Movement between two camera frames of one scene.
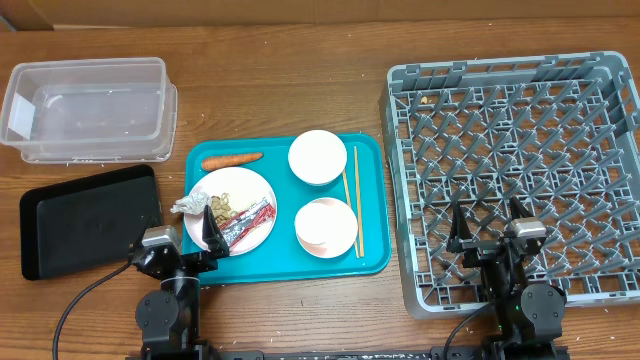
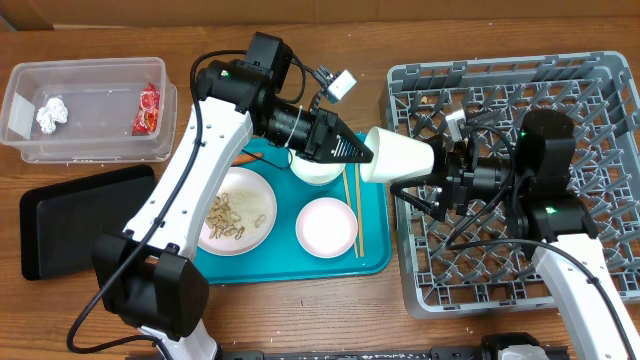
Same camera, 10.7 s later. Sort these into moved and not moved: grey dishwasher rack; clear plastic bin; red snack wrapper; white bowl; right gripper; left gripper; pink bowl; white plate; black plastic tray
Moved: red snack wrapper; right gripper; left gripper
Not moved: black plastic tray; clear plastic bin; pink bowl; grey dishwasher rack; white plate; white bowl
